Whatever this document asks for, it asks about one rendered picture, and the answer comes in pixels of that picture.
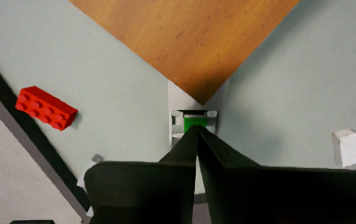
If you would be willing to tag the red toy building brick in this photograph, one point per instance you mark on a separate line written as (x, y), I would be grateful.
(45, 107)

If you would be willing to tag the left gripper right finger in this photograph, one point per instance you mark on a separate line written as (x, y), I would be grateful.
(236, 189)

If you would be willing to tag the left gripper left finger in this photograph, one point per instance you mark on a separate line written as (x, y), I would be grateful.
(161, 184)

